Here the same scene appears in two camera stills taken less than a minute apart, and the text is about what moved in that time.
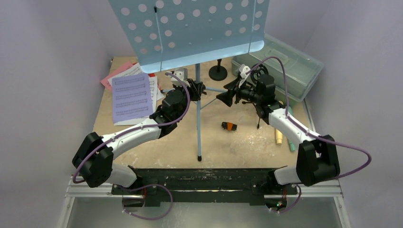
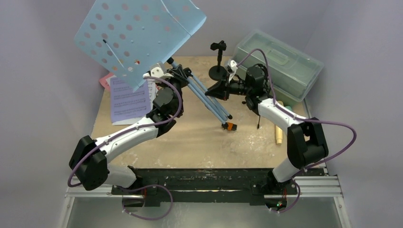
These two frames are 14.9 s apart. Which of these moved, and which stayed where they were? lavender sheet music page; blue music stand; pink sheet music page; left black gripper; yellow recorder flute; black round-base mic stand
Moved: blue music stand; left black gripper
Stayed: pink sheet music page; black round-base mic stand; yellow recorder flute; lavender sheet music page
